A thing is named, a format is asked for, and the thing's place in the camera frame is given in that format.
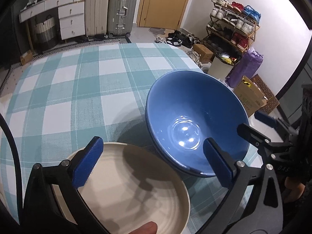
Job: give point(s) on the left hand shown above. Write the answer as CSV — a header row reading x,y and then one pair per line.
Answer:
x,y
148,228

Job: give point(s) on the small floor cardboard box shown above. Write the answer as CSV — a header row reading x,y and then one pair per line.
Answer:
x,y
26,57

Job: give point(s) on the right hand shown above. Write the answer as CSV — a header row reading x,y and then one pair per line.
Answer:
x,y
295,189

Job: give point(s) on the cream plate back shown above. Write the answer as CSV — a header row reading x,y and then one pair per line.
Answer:
x,y
129,187

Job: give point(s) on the purple bag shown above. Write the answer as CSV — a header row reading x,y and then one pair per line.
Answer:
x,y
248,65

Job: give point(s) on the woven laundry basket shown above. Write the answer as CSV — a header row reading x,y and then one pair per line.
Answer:
x,y
46,33

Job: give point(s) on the small brown cardboard box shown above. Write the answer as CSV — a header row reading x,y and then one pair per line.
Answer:
x,y
205,54

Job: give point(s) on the cardboard box open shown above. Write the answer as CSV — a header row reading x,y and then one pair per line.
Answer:
x,y
250,95

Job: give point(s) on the beige suitcase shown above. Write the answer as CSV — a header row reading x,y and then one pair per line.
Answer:
x,y
96,12

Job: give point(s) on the wooden door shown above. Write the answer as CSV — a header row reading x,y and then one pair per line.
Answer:
x,y
161,13

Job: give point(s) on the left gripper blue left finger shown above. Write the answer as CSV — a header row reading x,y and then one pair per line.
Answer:
x,y
85,160

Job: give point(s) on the blue bowl back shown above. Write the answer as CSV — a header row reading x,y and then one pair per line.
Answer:
x,y
183,108

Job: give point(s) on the white drawer desk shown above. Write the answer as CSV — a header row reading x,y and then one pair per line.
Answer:
x,y
70,15

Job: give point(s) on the white trash bin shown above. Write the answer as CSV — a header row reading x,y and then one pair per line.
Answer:
x,y
219,69

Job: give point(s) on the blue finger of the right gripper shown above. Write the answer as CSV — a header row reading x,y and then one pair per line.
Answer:
x,y
251,135
266,119

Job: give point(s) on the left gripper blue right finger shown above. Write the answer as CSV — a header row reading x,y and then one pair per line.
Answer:
x,y
221,162

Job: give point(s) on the silver suitcase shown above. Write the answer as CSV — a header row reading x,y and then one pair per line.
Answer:
x,y
120,17

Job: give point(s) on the wooden shoe rack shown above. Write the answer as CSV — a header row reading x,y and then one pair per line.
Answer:
x,y
234,23

